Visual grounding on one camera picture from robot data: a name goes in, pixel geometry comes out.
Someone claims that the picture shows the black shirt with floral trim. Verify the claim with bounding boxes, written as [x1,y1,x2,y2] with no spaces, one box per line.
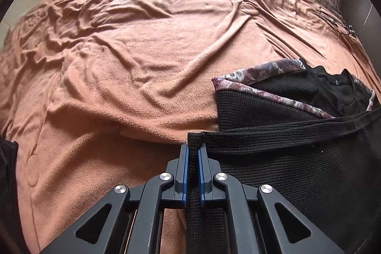
[186,58,380,254]

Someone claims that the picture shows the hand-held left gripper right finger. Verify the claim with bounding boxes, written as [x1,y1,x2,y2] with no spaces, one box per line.
[198,143,346,254]

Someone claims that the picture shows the dark cloth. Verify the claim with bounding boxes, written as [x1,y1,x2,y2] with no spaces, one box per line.
[0,138,30,254]

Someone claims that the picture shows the dark wardrobe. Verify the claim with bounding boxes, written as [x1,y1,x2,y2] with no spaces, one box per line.
[336,0,376,45]

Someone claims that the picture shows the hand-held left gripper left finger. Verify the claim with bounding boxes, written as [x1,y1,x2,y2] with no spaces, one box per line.
[39,144,189,254]

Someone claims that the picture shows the brown blanket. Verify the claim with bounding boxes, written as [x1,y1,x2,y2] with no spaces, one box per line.
[0,0,372,254]

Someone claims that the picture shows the black cable coil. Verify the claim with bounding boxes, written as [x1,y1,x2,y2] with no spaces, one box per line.
[317,5,356,36]

